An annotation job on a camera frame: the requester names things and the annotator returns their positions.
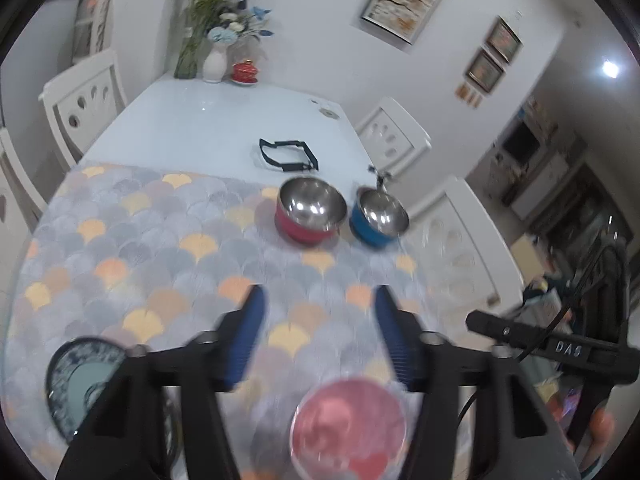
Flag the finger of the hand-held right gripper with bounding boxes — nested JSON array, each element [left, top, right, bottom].
[[466, 310, 551, 358]]

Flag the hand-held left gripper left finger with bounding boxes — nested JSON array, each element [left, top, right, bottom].
[[55, 284, 268, 480]]

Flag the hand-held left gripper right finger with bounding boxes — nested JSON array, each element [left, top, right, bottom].
[[374, 284, 583, 480]]

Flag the pink polka dot bowl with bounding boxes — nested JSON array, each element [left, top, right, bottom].
[[290, 377, 416, 480]]

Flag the blue stainless steel bowl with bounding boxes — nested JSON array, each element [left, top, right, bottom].
[[349, 186, 411, 250]]

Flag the red stainless steel bowl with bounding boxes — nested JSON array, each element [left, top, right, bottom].
[[274, 176, 348, 248]]

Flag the blue patterned ceramic plate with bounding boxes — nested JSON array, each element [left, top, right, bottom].
[[45, 337, 132, 445]]

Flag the person's right hand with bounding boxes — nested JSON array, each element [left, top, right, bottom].
[[587, 407, 616, 466]]

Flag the white dining chair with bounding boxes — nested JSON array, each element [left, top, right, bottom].
[[40, 50, 128, 161], [355, 97, 432, 176], [0, 127, 48, 236], [410, 175, 526, 321]]

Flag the fan patterned tablecloth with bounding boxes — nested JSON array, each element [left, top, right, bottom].
[[5, 160, 441, 480]]

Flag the small brown stand ornament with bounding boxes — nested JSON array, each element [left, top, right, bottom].
[[369, 165, 396, 191]]

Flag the cluttered storage shelf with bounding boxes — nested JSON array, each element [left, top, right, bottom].
[[495, 95, 588, 221]]

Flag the hanging orange tassels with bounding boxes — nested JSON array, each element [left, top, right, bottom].
[[455, 82, 483, 108]]

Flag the red lidded teacup with saucer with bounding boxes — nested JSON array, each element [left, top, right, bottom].
[[231, 59, 260, 86]]

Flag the white ceramic vase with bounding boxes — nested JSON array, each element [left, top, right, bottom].
[[202, 45, 227, 84]]

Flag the glass vase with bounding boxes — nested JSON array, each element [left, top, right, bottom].
[[174, 35, 206, 80]]

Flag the blue and white artificial flowers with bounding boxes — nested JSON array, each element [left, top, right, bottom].
[[207, 0, 275, 46]]

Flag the black plastic frame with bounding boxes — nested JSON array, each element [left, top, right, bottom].
[[259, 138, 319, 172]]

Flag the small framed wall picture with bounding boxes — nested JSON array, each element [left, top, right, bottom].
[[485, 16, 523, 63], [465, 47, 505, 93]]

